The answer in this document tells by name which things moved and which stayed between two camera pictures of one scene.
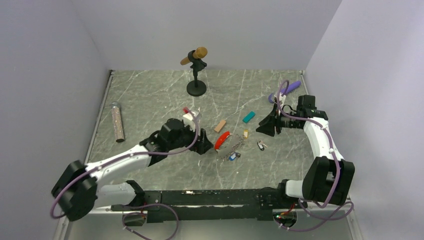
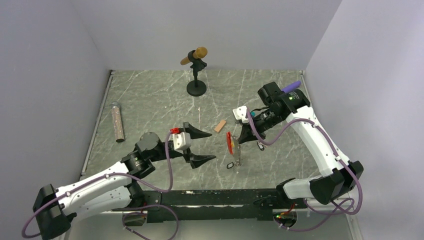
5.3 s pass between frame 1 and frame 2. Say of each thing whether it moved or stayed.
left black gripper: moved
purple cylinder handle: stayed
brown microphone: stayed
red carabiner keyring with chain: moved
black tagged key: stayed
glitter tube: stayed
